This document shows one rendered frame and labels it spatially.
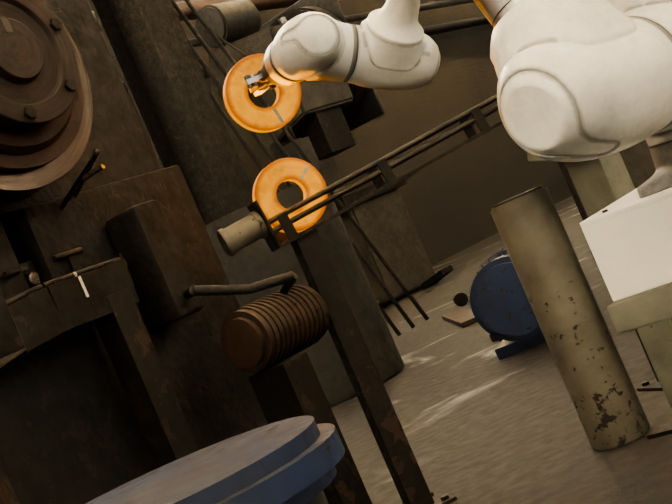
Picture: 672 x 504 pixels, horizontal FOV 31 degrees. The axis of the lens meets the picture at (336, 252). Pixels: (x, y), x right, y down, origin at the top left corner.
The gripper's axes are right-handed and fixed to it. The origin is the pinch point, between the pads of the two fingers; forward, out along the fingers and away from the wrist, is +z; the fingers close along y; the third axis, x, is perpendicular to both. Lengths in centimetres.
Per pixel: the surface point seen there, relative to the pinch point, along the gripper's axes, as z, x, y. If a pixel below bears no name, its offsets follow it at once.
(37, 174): -5.1, -1.3, -47.4
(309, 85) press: 726, 60, 273
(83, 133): 3.6, 3.7, -35.3
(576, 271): -22, -57, 38
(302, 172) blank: 7.9, -19.0, 3.9
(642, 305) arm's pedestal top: -93, -54, 7
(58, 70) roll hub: -6.0, 14.9, -36.5
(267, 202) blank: 7.9, -22.0, -5.5
